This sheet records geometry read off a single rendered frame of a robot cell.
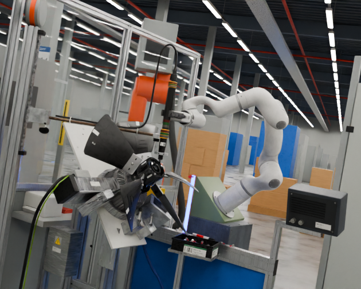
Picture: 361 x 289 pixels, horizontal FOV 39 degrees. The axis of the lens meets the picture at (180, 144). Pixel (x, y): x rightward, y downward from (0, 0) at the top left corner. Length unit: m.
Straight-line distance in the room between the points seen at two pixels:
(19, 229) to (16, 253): 0.13
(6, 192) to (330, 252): 2.45
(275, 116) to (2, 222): 1.47
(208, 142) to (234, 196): 7.52
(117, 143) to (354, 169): 2.12
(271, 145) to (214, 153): 7.68
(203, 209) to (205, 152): 7.52
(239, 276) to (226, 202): 0.52
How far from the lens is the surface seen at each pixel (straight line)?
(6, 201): 2.68
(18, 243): 2.99
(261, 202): 11.83
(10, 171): 2.65
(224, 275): 2.82
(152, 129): 2.71
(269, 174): 2.96
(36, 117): 2.62
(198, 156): 10.62
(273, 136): 2.87
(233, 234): 3.04
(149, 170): 2.42
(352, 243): 4.04
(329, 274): 4.12
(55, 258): 2.67
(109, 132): 2.39
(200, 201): 3.11
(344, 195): 2.54
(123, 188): 2.20
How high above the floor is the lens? 1.39
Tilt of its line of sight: 1 degrees down
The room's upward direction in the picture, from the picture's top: 9 degrees clockwise
